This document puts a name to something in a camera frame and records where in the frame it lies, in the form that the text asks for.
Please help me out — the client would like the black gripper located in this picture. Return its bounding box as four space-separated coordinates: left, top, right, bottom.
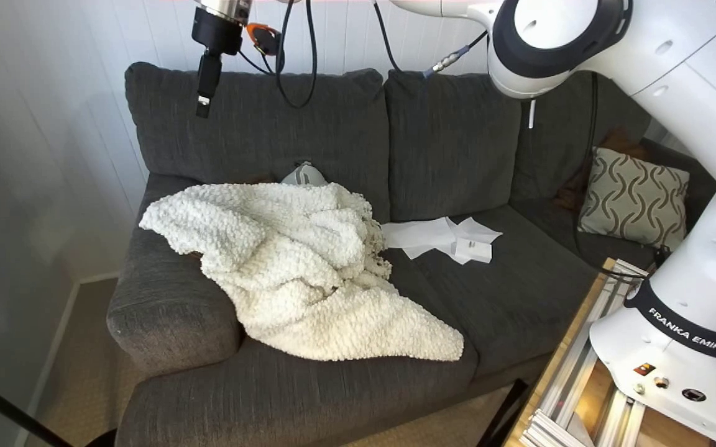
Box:
189 5 246 120

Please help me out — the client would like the white fluffy blanket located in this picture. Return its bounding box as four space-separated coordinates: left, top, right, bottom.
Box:
138 179 468 366

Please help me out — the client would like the wide grey sofa back cushion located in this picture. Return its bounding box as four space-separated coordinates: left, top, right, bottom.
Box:
123 60 394 223

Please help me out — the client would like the dark grey fabric sofa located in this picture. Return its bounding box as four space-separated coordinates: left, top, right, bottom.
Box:
108 60 716 447

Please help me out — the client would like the narrow grey sofa back cushion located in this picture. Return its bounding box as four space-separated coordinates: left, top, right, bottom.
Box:
509 72 657 210
384 71 527 223

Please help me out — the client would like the white crumpled paper sheet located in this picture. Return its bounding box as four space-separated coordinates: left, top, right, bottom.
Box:
379 213 504 269

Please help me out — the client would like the grey sofa seat cushion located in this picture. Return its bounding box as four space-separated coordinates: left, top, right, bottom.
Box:
114 222 482 447
384 202 601 392

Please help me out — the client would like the black tripod leg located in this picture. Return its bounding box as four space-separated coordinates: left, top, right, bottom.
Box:
0 367 120 447

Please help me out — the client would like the brown cushion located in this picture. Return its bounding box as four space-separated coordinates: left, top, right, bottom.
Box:
550 129 651 213

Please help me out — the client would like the black table leg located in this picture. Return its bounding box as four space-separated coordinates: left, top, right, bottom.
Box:
475 377 533 447

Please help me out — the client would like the orange cable strap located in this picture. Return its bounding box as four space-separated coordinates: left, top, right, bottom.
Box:
245 24 284 57

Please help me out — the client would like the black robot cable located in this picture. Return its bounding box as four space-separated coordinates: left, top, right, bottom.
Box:
236 0 320 113

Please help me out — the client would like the wooden table with aluminium frame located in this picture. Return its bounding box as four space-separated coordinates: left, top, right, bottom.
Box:
502 257 716 447

